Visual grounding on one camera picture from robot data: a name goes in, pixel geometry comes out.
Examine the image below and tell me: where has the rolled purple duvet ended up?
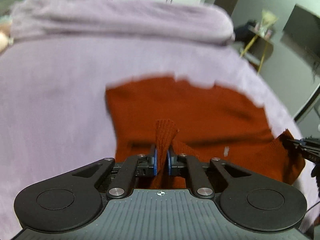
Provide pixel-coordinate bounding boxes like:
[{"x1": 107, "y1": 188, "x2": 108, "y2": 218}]
[{"x1": 11, "y1": 0, "x2": 235, "y2": 45}]

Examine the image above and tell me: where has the yellow-legged wooden side table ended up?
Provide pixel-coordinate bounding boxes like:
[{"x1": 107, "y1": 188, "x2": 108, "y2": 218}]
[{"x1": 238, "y1": 8, "x2": 279, "y2": 75}]

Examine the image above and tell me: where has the purple plush bed sheet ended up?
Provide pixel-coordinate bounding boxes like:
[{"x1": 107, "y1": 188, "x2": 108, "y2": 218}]
[{"x1": 1, "y1": 35, "x2": 302, "y2": 239}]

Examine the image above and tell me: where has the red knit button cardigan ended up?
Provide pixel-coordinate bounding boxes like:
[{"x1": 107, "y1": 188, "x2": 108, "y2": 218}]
[{"x1": 106, "y1": 76, "x2": 305, "y2": 189}]

